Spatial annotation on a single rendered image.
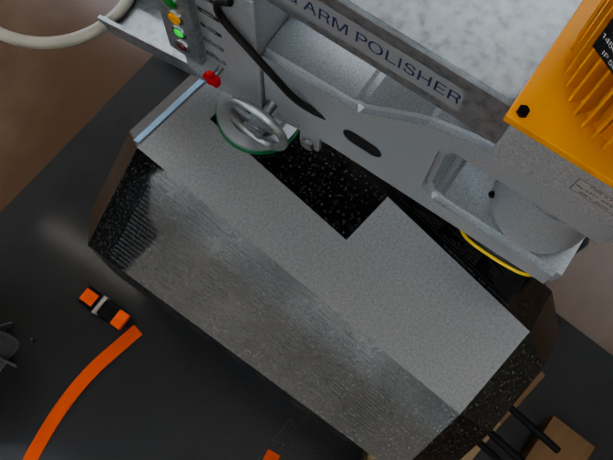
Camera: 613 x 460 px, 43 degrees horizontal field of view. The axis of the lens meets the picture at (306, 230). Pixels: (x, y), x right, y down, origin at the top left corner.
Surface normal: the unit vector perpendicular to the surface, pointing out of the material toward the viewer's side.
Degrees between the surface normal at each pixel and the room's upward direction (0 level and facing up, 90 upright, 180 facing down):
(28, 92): 0
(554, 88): 0
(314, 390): 45
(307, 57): 4
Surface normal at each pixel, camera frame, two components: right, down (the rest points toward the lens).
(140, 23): -0.20, -0.41
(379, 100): -0.51, -0.57
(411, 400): -0.44, 0.32
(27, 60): 0.02, -0.28
